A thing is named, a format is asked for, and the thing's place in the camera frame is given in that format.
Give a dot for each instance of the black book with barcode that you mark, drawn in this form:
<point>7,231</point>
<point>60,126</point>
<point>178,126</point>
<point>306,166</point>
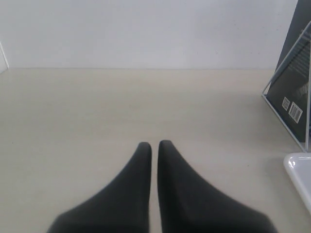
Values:
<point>301,17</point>

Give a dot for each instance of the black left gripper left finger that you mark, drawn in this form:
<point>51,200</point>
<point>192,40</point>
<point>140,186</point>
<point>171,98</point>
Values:
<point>121,207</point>

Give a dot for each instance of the white plastic tray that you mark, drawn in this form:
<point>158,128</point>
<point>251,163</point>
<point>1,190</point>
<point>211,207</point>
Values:
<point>298,167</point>

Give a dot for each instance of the white wire book rack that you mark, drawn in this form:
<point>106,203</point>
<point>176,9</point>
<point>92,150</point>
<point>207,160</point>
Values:
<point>308,97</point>

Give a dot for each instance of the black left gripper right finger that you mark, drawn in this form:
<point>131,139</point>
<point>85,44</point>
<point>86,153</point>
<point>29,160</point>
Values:
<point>189,204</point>

